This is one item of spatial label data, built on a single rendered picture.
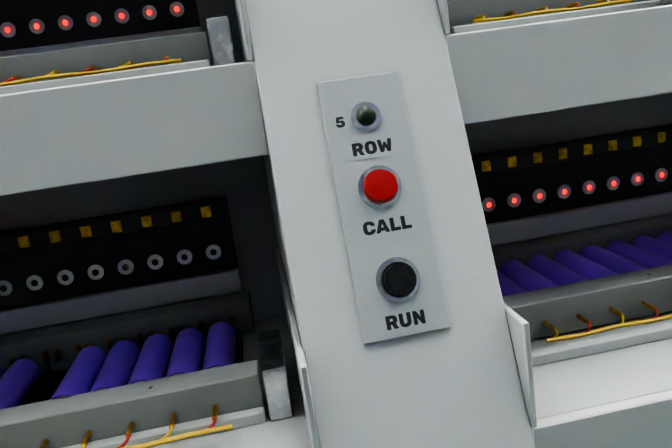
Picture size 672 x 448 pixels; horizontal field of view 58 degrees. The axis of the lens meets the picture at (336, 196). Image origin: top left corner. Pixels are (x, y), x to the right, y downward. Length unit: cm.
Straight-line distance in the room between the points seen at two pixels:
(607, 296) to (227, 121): 24
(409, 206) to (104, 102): 15
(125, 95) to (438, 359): 19
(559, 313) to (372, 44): 19
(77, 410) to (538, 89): 28
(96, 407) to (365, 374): 14
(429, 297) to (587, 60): 15
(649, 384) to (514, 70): 17
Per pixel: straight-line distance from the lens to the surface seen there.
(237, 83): 29
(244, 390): 32
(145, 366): 37
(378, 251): 27
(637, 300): 40
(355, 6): 31
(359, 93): 29
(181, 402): 33
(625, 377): 34
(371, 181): 27
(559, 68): 33
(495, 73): 32
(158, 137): 30
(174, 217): 44
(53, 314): 47
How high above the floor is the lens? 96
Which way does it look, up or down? 8 degrees up
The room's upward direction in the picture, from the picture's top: 10 degrees counter-clockwise
